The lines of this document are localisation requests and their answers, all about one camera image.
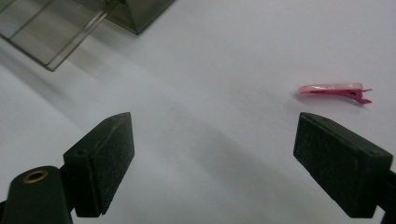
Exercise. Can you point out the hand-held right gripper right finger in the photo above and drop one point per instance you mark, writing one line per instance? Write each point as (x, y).
(339, 165)

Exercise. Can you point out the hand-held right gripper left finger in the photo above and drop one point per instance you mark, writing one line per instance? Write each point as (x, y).
(102, 161)

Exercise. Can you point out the pink hair clip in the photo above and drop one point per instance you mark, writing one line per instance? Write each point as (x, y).
(334, 90)

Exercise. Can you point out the clear plastic drawer organizer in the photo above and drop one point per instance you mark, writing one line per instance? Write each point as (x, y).
(65, 21)

